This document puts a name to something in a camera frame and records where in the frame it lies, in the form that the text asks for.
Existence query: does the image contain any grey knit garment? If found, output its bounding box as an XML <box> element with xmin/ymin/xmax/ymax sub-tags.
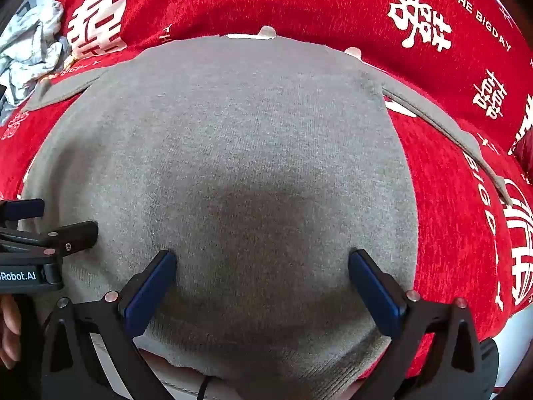
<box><xmin>19</xmin><ymin>27</ymin><xmax>514</xmax><ymax>384</ymax></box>

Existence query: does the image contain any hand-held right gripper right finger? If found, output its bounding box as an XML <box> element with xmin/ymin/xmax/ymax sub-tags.
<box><xmin>349</xmin><ymin>249</ymin><xmax>479</xmax><ymax>400</ymax></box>

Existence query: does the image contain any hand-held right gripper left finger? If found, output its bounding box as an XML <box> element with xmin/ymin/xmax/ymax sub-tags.
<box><xmin>42</xmin><ymin>250</ymin><xmax>178</xmax><ymax>400</ymax></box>

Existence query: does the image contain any dark red cloth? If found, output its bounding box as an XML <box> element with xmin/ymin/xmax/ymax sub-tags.
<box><xmin>508</xmin><ymin>131</ymin><xmax>533</xmax><ymax>167</ymax></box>

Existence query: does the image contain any red printed blanket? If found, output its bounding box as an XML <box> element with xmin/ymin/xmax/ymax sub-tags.
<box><xmin>0</xmin><ymin>0</ymin><xmax>533</xmax><ymax>380</ymax></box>

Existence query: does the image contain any crumpled pale grey cloth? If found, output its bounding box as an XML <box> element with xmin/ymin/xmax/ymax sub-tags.
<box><xmin>0</xmin><ymin>0</ymin><xmax>71</xmax><ymax>105</ymax></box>

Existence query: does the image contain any beige padded bed edge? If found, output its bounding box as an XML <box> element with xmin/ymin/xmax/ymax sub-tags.
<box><xmin>89</xmin><ymin>333</ymin><xmax>259</xmax><ymax>400</ymax></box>

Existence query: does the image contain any person's left hand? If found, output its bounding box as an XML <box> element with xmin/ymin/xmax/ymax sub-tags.
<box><xmin>0</xmin><ymin>296</ymin><xmax>21</xmax><ymax>369</ymax></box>

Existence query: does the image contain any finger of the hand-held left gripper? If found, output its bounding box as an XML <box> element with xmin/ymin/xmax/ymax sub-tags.
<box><xmin>0</xmin><ymin>199</ymin><xmax>45</xmax><ymax>229</ymax></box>
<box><xmin>0</xmin><ymin>221</ymin><xmax>98</xmax><ymax>261</ymax></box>

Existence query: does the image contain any black cable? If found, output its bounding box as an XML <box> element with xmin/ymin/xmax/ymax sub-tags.
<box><xmin>196</xmin><ymin>376</ymin><xmax>217</xmax><ymax>400</ymax></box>

